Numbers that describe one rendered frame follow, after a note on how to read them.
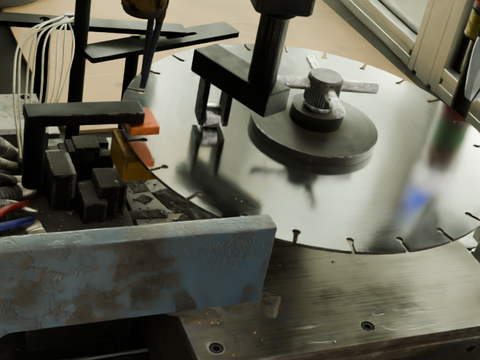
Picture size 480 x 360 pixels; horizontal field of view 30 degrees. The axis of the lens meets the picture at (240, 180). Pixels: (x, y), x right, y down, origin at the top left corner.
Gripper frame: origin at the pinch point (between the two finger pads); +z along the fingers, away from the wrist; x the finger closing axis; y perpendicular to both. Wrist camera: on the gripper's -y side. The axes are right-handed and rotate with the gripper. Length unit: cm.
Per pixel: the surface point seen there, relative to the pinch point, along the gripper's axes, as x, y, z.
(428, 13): 50, -37, 1
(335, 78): -8.7, -6.0, 5.3
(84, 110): -25.8, -12.3, 15.5
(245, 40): 35, -53, 18
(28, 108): -29.2, -13.9, 17.1
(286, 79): -11.7, -8.1, 7.2
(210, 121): -15.3, -9.8, 13.1
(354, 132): -5.6, -3.5, 8.4
